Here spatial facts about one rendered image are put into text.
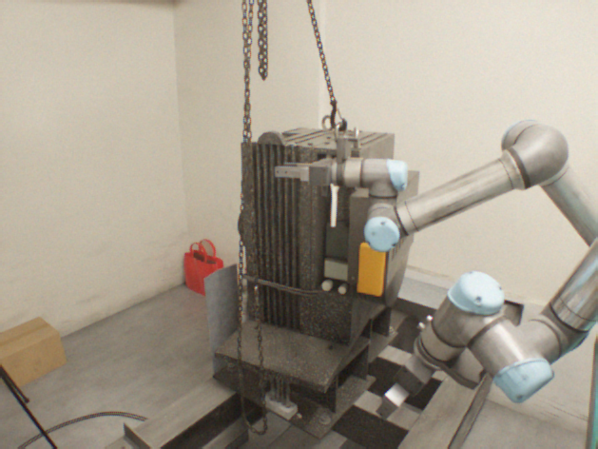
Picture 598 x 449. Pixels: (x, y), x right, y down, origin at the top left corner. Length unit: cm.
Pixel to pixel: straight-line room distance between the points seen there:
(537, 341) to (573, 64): 178
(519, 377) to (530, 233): 183
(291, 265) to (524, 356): 107
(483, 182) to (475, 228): 157
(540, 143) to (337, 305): 90
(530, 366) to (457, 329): 12
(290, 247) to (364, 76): 140
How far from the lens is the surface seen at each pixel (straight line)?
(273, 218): 151
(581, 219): 117
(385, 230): 92
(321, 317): 158
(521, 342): 66
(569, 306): 71
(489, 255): 252
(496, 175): 94
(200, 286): 384
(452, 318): 68
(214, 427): 190
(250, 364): 152
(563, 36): 233
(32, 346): 316
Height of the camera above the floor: 183
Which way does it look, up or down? 19 degrees down
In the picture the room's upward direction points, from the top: straight up
